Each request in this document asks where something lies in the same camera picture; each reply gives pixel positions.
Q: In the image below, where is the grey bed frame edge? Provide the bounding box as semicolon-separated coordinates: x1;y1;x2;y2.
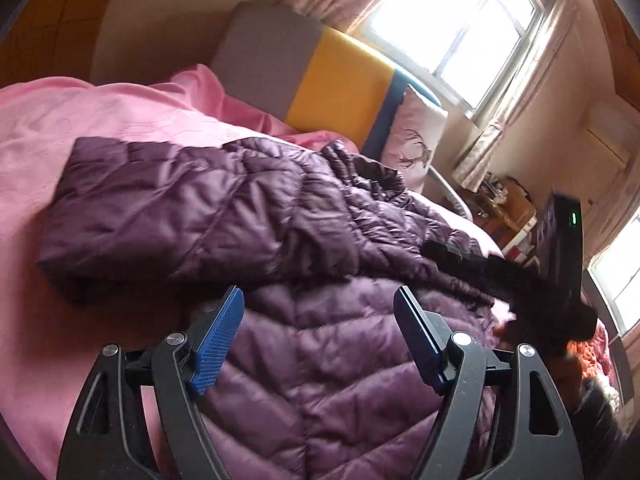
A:
427;165;473;222

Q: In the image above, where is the window with white frame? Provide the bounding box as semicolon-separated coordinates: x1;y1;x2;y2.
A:
358;0;544;117

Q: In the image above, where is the pink duvet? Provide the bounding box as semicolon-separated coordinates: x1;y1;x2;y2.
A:
0;63;507;480

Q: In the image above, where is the pink patterned right curtain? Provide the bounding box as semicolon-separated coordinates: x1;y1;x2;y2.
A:
452;0;577;192

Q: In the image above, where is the wooden desk with clutter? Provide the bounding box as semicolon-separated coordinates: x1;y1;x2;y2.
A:
472;174;538;263

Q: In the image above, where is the grey yellow blue headboard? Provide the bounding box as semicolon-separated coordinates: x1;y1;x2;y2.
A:
210;2;438;159

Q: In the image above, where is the purple quilted down jacket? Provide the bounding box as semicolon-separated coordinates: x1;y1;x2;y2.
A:
39;136;495;479

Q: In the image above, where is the person's right hand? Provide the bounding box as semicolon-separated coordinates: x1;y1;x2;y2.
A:
494;321;585;412

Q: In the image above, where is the white deer print pillow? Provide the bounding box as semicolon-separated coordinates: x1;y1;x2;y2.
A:
381;84;448;193

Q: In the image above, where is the brown wooden wardrobe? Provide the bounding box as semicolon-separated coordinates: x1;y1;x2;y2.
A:
1;0;110;87

